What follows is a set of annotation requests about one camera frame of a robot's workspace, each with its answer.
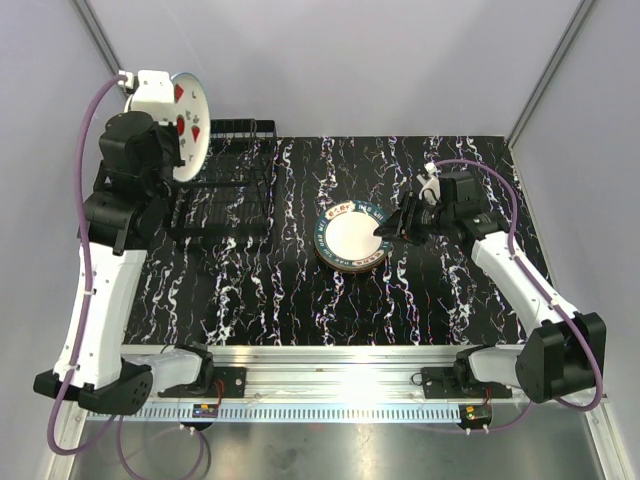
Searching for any aluminium frame post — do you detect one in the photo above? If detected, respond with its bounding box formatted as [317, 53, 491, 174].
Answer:
[69, 0, 122, 75]
[506, 0, 599, 150]

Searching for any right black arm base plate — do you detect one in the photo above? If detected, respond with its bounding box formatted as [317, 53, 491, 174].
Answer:
[418, 367, 513, 400]

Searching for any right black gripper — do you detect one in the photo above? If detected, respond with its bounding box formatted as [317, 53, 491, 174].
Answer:
[373, 190, 454, 247]

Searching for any stack of remaining plates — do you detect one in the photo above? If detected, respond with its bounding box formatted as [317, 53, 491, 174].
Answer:
[314, 250, 389, 275]

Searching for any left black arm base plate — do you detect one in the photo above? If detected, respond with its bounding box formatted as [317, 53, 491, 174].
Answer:
[186, 366, 247, 399]

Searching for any white plate dark green rim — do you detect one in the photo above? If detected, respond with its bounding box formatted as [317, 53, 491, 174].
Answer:
[313, 200, 392, 265]

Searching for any white slotted cable duct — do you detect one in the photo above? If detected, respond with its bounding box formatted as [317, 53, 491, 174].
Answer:
[134, 403, 494, 424]

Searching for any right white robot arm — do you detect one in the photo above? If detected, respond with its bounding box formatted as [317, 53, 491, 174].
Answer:
[374, 171, 606, 411]

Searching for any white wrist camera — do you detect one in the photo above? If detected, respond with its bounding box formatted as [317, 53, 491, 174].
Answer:
[417, 162, 440, 205]
[117, 70, 177, 126]

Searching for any black marble pattern mat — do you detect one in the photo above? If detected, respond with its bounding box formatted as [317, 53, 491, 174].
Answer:
[125, 136, 526, 346]

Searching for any white plate watermelon pattern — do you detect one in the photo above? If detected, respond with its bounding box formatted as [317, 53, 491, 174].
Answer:
[122, 70, 211, 184]

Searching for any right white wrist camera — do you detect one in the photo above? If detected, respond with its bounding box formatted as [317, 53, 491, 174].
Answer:
[417, 162, 440, 205]

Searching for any left aluminium frame post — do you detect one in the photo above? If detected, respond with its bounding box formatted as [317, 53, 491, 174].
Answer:
[69, 0, 122, 75]

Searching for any black wire dish rack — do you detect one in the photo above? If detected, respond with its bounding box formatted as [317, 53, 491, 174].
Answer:
[168, 118, 278, 242]

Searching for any aluminium mounting rail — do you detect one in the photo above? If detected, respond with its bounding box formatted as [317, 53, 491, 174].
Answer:
[67, 344, 609, 406]

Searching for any right aluminium frame post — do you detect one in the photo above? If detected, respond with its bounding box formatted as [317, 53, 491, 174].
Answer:
[506, 0, 599, 150]

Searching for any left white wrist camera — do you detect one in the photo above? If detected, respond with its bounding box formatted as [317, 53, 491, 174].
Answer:
[117, 70, 177, 126]

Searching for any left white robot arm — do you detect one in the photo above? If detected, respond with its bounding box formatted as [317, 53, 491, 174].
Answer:
[33, 111, 215, 415]

